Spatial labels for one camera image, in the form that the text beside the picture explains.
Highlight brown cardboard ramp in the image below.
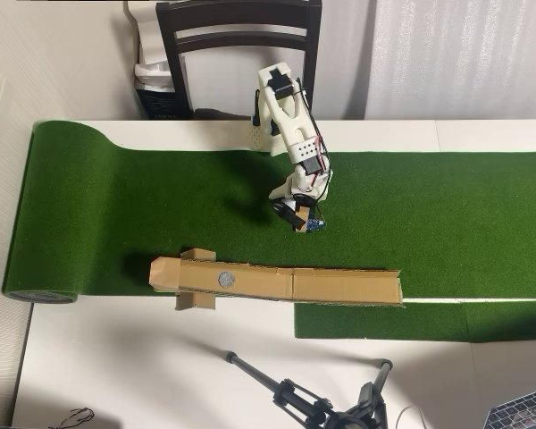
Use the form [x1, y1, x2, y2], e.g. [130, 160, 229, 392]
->
[148, 247, 406, 312]

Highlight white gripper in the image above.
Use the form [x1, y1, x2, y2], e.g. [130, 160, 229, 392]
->
[269, 169, 333, 207]

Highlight long green putting mat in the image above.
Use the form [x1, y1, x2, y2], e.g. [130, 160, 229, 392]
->
[2, 119, 536, 307]

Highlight thin black thread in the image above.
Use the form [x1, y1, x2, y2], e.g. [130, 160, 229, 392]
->
[57, 406, 95, 428]

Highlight dark blue printed box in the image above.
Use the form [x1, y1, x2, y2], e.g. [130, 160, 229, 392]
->
[136, 87, 192, 121]

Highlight white styrofoam packing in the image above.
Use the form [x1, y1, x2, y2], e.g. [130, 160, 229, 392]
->
[123, 0, 173, 66]

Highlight black tripod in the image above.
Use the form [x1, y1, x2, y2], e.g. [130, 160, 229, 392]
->
[222, 350, 394, 429]

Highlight white sheer curtain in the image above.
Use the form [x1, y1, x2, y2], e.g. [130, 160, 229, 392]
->
[364, 0, 536, 121]

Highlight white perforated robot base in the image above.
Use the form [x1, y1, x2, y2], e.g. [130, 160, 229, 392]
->
[245, 123, 291, 156]

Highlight thin white cable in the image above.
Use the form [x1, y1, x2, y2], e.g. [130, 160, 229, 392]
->
[395, 404, 428, 429]

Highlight red black servo wires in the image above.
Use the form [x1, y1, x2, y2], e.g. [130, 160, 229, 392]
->
[253, 78, 334, 215]

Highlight cardboard mounted wrist camera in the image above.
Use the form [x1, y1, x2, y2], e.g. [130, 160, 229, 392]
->
[272, 200, 328, 234]

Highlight dark wooden chair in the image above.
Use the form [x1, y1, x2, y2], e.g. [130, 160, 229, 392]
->
[155, 0, 323, 122]

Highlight small green turf piece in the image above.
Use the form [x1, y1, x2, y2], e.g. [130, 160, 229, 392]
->
[293, 299, 536, 344]

